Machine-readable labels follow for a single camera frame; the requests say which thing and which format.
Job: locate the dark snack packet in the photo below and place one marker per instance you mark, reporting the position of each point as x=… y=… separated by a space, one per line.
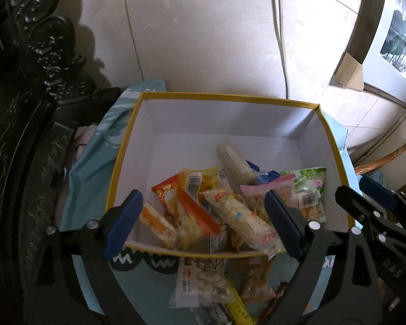
x=211 y=315

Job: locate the yellow cardboard box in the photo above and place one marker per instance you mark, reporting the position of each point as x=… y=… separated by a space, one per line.
x=223 y=118

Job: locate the light blue tablecloth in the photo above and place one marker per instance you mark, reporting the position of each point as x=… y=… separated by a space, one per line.
x=88 y=182

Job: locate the orange clear snack packet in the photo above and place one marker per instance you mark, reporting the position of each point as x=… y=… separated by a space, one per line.
x=193 y=220

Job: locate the yellow white-label snack packet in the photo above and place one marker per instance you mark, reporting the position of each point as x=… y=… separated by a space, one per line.
x=203 y=179

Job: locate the dark carved wooden cabinet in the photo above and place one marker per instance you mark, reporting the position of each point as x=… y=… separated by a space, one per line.
x=37 y=57

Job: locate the cardboard corner protector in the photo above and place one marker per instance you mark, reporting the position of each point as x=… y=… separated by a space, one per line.
x=350 y=74

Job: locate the brown snack packet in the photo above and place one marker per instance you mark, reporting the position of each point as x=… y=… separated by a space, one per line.
x=257 y=277

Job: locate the dark red snack bar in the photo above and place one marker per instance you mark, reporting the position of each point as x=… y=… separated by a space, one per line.
x=280 y=291

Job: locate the orange white striped snack packet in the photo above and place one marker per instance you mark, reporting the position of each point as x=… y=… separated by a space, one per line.
x=155 y=223

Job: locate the framed picture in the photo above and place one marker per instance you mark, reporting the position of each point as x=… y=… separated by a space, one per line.
x=399 y=47

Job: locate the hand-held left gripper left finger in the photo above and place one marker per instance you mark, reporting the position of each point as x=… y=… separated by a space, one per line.
x=123 y=223

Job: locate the pink snack packet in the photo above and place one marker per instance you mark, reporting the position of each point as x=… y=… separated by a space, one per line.
x=270 y=189

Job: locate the clear tube snack packet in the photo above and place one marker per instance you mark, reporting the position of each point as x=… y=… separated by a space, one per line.
x=231 y=162

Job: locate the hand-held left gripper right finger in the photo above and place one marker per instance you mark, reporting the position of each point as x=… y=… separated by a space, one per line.
x=284 y=225

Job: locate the yellow bar snack packet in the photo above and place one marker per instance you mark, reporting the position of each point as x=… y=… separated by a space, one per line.
x=240 y=311

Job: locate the green snack packet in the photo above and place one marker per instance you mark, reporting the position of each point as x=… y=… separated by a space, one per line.
x=308 y=177

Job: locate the pink cloth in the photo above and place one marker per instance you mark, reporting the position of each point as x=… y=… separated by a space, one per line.
x=84 y=138

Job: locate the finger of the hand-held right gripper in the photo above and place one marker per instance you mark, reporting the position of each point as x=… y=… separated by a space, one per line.
x=358 y=206
x=377 y=188

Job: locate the curved wooden chair rail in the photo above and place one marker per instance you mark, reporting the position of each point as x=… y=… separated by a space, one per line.
x=389 y=157

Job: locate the orange red snack packet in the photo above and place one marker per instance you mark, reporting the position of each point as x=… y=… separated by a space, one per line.
x=165 y=189

